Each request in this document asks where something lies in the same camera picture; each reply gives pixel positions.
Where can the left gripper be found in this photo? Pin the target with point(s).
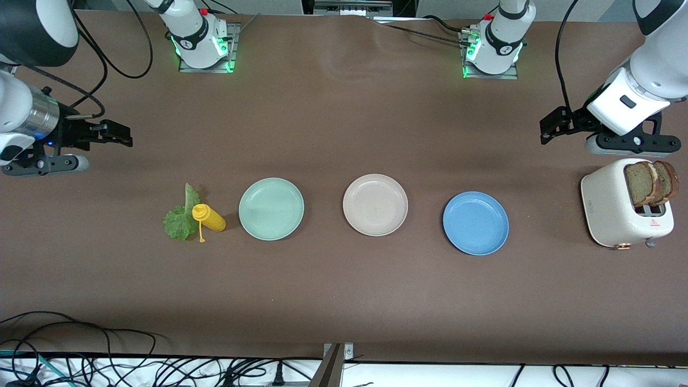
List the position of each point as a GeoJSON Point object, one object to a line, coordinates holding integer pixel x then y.
{"type": "Point", "coordinates": [577, 121]}

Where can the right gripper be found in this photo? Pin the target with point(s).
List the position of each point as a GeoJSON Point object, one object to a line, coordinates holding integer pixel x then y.
{"type": "Point", "coordinates": [71, 132]}

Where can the brown bread slice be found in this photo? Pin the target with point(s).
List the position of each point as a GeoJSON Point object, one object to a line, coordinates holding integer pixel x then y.
{"type": "Point", "coordinates": [639, 183]}
{"type": "Point", "coordinates": [671, 180]}

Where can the green lettuce leaf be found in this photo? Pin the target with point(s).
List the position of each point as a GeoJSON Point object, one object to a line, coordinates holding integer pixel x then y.
{"type": "Point", "coordinates": [180, 223]}

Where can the yellow mustard squeeze bottle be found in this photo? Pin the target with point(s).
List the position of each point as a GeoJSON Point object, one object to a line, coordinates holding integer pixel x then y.
{"type": "Point", "coordinates": [212, 217]}

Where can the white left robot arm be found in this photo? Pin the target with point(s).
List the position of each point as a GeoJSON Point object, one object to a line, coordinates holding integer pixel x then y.
{"type": "Point", "coordinates": [502, 37]}

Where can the blue plate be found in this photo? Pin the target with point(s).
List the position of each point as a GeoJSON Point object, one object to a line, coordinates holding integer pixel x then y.
{"type": "Point", "coordinates": [475, 223]}

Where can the mint green plate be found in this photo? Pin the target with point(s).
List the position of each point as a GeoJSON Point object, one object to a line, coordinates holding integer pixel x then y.
{"type": "Point", "coordinates": [271, 209]}

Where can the beige plate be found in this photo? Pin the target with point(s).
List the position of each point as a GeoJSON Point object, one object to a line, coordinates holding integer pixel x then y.
{"type": "Point", "coordinates": [375, 205]}

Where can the cream white toaster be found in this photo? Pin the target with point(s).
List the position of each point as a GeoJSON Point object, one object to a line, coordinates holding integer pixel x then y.
{"type": "Point", "coordinates": [610, 209]}

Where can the black power plug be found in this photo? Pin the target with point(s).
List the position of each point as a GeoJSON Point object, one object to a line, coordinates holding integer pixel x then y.
{"type": "Point", "coordinates": [278, 376]}

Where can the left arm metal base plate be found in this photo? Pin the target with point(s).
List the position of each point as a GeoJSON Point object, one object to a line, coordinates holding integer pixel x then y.
{"type": "Point", "coordinates": [510, 75]}

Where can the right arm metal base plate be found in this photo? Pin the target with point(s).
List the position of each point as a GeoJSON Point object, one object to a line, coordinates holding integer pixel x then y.
{"type": "Point", "coordinates": [185, 67]}

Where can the dark metal frame equipment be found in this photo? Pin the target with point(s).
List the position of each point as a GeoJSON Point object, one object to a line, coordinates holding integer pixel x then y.
{"type": "Point", "coordinates": [352, 6]}

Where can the grey metal bracket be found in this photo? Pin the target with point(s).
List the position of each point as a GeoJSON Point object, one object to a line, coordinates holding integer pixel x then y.
{"type": "Point", "coordinates": [330, 371]}

